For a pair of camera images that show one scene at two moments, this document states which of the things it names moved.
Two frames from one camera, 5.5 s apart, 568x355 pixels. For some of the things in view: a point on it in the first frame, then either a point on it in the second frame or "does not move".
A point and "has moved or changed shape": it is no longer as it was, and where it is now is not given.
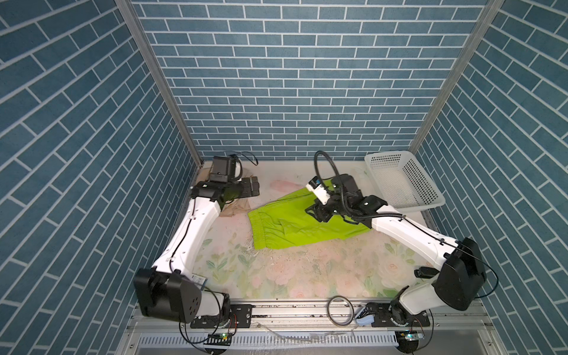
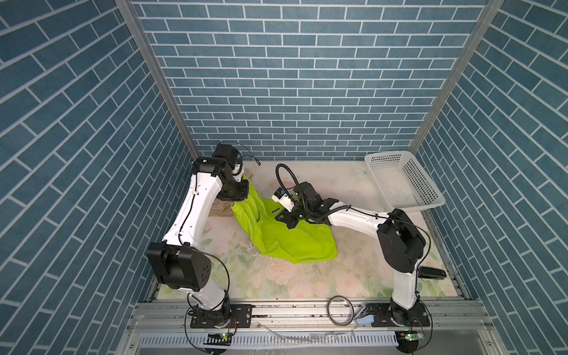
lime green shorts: (288, 222) has moved or changed shape
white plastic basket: (402, 182) does not move
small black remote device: (426, 272) does not move
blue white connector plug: (365, 320) does not move
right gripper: (317, 208) to (285, 220)
